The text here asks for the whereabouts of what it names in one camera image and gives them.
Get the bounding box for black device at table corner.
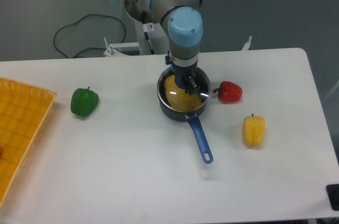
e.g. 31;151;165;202
326;184;339;211

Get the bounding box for green bell pepper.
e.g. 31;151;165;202
70;87;99;117

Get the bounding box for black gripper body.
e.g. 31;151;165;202
165;50;199;78

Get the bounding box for yellow plastic basket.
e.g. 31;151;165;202
1;77;57;203

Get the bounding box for red bell pepper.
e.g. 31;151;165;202
212;81;243;103

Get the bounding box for black cable on floor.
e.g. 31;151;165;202
53;13;127;59

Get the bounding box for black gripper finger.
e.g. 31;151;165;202
189;76;199;94
183;76;192;94

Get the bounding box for yellow food in pot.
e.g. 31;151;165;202
164;75;203;112

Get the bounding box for yellow bell pepper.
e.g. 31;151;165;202
243;113;265;147

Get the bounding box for glass pot lid blue knob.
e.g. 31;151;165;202
157;68;210;113

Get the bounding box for dark blue saucepan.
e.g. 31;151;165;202
159;76;213;164

